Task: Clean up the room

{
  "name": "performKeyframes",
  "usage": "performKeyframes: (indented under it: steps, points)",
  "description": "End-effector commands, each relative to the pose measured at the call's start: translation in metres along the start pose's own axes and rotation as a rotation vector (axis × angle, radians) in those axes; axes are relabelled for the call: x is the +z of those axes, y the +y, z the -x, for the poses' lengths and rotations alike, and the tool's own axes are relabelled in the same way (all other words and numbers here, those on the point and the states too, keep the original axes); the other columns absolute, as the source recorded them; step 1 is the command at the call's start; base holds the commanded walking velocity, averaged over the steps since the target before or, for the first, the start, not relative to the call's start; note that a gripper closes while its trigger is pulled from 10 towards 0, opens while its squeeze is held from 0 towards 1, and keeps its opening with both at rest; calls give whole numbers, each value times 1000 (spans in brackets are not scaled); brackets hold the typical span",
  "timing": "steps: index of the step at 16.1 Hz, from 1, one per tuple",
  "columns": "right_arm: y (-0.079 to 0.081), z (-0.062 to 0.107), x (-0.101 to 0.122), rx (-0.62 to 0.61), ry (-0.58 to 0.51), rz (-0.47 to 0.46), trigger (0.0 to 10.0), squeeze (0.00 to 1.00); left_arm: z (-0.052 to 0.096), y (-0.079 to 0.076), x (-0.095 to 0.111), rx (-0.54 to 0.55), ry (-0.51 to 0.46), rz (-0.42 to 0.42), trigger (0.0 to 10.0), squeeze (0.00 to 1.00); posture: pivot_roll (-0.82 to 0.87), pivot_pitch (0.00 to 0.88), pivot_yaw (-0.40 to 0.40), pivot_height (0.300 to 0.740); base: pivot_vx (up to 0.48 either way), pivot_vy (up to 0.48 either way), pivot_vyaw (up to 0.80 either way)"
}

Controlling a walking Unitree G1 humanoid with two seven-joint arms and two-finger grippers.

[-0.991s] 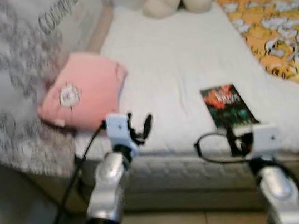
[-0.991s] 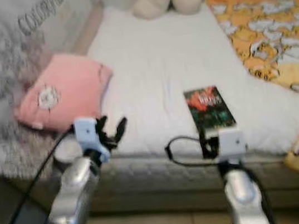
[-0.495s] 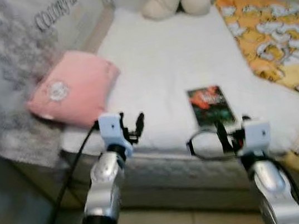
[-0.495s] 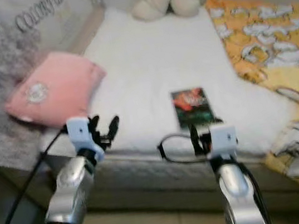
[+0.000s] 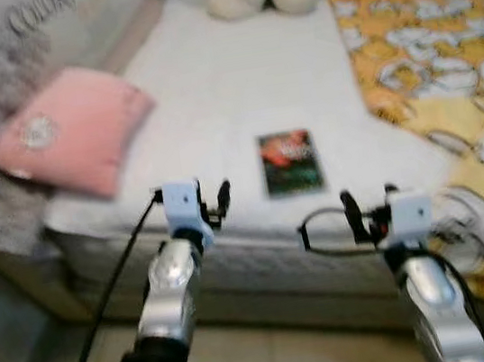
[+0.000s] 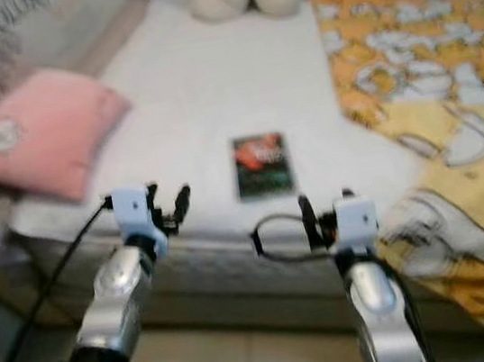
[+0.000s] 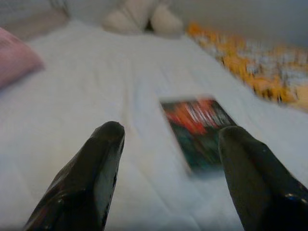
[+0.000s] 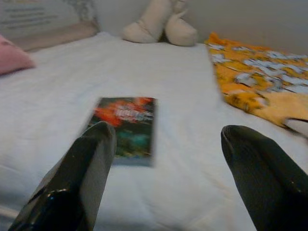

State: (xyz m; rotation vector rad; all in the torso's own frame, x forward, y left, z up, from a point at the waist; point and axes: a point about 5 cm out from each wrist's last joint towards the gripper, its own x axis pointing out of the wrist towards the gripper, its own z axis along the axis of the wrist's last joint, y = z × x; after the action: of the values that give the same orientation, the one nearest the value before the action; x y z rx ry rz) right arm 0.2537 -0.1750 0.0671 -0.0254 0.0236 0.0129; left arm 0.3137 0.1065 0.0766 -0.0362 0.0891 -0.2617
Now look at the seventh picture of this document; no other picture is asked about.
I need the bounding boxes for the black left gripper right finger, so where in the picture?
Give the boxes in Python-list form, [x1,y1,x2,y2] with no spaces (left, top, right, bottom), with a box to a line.
[218,126,308,231]

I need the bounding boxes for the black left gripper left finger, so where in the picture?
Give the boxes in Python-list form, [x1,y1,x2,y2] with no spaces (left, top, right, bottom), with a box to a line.
[24,121,126,231]

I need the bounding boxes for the dark red cover book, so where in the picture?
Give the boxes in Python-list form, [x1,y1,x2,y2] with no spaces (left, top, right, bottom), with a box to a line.
[159,94,238,179]

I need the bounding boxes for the yellow cartoon print blanket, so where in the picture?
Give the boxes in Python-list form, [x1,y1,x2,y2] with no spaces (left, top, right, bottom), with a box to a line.
[186,21,308,112]

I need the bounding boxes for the white quilted mattress pad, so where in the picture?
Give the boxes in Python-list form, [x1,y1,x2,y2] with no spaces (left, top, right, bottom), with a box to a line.
[0,20,308,231]

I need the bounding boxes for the pink embroidered pillow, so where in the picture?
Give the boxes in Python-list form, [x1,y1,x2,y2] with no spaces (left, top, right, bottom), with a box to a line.
[0,26,46,90]

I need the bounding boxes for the beige plush toy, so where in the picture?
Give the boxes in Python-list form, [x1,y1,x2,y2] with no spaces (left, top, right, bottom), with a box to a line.
[101,0,152,35]

